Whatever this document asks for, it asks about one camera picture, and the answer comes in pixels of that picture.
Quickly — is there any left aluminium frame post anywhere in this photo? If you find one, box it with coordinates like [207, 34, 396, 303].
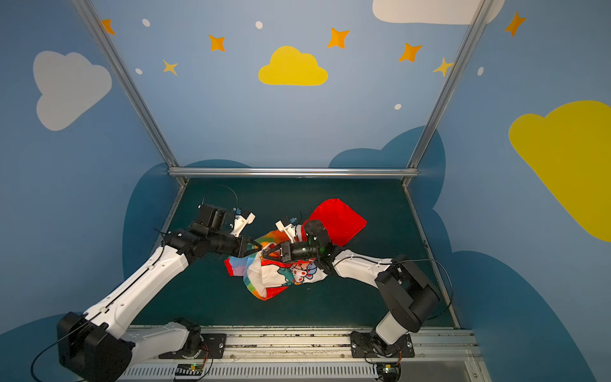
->
[71, 0, 179, 170]

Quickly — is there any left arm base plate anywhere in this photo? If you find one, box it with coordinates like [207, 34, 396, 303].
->
[158, 334, 227, 360]

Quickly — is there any left small circuit board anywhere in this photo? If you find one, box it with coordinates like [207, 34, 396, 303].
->
[173, 364, 205, 381]

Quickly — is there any aluminium frame post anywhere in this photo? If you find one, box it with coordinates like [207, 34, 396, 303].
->
[71, 0, 179, 170]
[402, 0, 494, 191]

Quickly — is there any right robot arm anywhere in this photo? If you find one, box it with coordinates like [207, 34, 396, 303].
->
[262, 221, 442, 345]

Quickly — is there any horizontal aluminium frame bar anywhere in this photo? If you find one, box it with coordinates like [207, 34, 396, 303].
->
[168, 167, 418, 178]

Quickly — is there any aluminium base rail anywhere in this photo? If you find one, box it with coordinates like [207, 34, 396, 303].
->
[120, 326, 492, 381]

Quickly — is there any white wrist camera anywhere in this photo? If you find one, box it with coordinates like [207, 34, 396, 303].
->
[231, 209, 256, 237]
[275, 219, 298, 243]

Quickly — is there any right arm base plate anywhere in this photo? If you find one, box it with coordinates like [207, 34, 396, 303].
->
[349, 331, 415, 359]

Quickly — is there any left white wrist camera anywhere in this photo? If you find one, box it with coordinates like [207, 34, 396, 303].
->
[231, 209, 256, 237]

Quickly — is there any right aluminium frame post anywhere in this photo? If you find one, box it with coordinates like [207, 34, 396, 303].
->
[402, 0, 494, 191]

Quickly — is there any rainbow children's jacket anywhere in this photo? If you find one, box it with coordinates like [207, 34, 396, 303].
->
[224, 198, 367, 301]

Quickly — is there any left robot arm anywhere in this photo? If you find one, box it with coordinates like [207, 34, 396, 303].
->
[57, 205, 261, 381]

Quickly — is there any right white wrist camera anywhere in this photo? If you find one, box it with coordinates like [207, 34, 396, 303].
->
[275, 219, 298, 243]

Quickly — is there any small circuit board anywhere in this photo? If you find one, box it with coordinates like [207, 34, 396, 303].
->
[173, 364, 205, 381]
[376, 363, 401, 382]

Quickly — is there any right small circuit board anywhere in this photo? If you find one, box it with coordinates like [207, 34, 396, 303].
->
[376, 363, 401, 382]

